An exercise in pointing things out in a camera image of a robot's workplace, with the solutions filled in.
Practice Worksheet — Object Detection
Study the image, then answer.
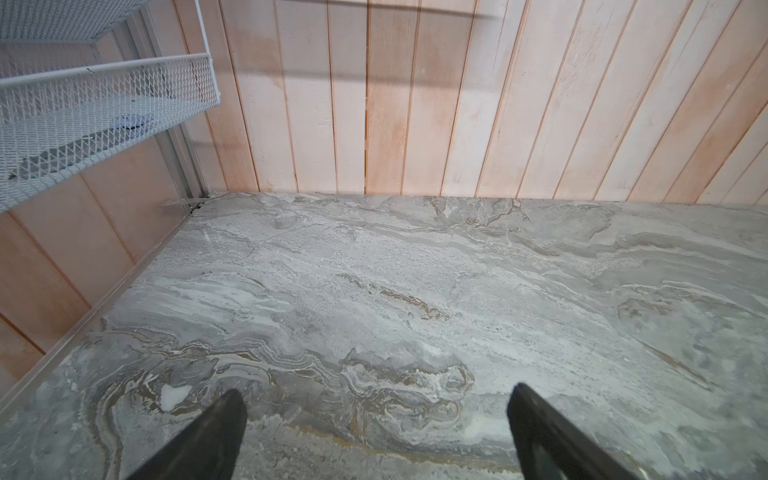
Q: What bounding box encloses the white wire mesh shelf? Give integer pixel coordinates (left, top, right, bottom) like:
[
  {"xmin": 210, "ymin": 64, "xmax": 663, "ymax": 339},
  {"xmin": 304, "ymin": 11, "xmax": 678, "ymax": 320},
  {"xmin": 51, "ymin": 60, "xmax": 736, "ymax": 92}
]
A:
[{"xmin": 1, "ymin": 1, "xmax": 221, "ymax": 211}]

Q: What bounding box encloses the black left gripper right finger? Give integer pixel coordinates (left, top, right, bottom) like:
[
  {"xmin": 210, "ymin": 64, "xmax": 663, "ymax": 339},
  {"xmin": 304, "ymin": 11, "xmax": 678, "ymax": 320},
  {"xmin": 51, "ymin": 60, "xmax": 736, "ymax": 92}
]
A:
[{"xmin": 507, "ymin": 383, "xmax": 636, "ymax": 480}]

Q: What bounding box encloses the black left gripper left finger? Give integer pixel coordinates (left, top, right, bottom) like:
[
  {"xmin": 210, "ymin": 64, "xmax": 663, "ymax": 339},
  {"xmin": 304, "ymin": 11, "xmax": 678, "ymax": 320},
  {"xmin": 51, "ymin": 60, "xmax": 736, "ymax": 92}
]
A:
[{"xmin": 129, "ymin": 389, "xmax": 247, "ymax": 479}]

